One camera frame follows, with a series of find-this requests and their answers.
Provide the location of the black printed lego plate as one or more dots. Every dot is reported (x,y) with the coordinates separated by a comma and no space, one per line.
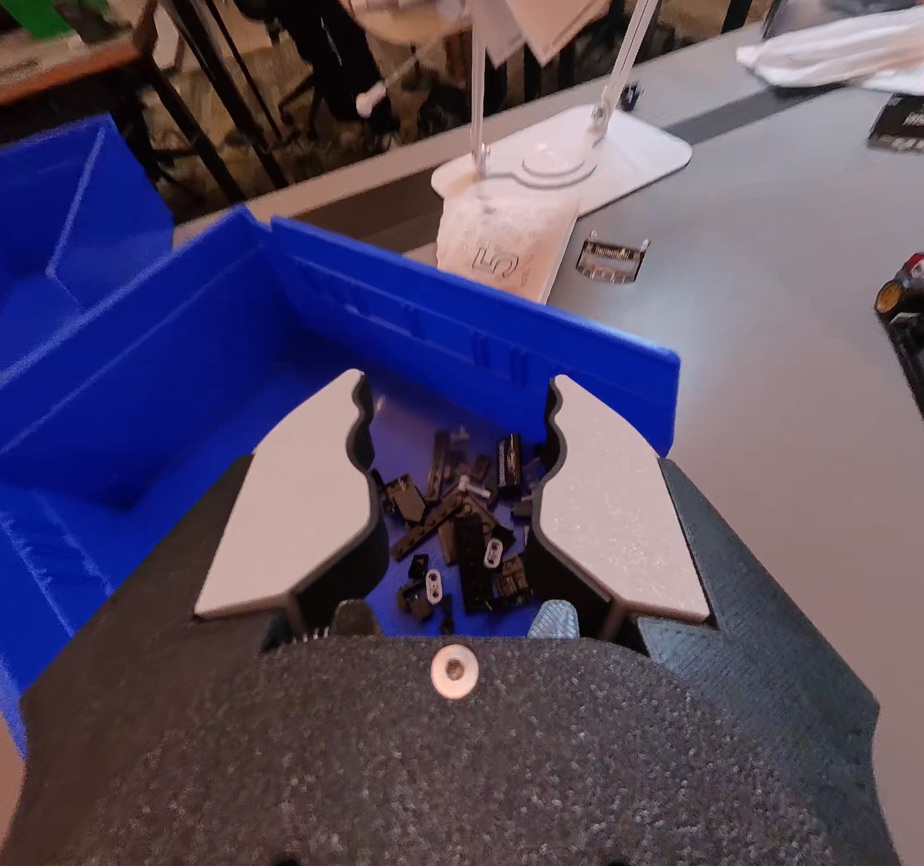
(903,123)

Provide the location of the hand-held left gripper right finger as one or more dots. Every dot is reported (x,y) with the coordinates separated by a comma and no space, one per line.
(621,520)

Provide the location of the white booklet stand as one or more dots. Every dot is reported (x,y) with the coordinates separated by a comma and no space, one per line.
(578,159)

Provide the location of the white printed paper bag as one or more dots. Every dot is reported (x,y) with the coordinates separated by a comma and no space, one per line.
(498,246)

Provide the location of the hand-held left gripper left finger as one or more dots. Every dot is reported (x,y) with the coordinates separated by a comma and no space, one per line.
(282,520)

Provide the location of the clear lego windshield piece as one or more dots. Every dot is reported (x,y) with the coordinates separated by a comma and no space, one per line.
(612,259)

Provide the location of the cluttered background desk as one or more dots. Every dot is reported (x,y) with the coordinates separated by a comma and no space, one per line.
(87,72)

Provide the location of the loose lego pieces in bin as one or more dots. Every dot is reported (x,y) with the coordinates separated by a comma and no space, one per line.
(469,534)

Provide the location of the green plastic object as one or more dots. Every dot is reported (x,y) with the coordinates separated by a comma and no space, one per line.
(51,3)

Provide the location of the black lego car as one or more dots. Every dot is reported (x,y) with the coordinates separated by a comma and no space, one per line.
(907,332)

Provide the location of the crumpled white paper bags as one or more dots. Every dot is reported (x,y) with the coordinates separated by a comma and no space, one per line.
(838,51)

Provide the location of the blue plastic bin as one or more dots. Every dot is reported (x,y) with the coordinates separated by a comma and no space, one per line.
(159,375)
(72,217)

